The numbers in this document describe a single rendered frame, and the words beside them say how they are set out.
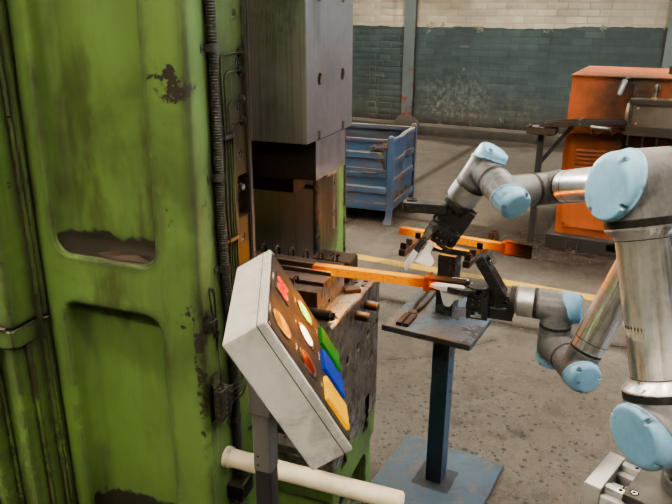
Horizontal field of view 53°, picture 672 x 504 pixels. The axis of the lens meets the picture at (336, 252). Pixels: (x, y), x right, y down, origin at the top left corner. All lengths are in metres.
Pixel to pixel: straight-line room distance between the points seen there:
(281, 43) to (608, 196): 0.77
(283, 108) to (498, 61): 7.88
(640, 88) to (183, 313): 4.04
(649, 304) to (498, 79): 8.24
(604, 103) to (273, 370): 4.24
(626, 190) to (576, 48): 8.02
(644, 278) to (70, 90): 1.21
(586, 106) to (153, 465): 4.01
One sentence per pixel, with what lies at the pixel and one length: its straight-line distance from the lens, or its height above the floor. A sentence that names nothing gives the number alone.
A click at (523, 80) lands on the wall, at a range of 9.30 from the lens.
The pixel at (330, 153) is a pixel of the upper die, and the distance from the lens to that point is 1.69.
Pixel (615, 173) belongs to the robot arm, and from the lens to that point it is 1.20.
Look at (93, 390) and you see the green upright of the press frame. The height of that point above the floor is 0.74.
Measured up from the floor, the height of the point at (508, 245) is 0.97.
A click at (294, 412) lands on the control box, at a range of 1.13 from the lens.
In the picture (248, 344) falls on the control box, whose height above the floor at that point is 1.16.
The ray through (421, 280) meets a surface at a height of 1.01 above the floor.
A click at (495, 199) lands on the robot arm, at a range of 1.53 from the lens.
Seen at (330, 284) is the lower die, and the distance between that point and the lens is 1.80.
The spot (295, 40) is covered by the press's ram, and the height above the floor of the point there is 1.59.
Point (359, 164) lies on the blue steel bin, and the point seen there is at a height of 0.47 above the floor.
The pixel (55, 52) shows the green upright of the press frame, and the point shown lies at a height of 1.57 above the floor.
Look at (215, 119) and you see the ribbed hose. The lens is 1.44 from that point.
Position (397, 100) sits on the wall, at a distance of 9.84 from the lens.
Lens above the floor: 1.65
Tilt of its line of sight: 20 degrees down
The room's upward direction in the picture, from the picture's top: straight up
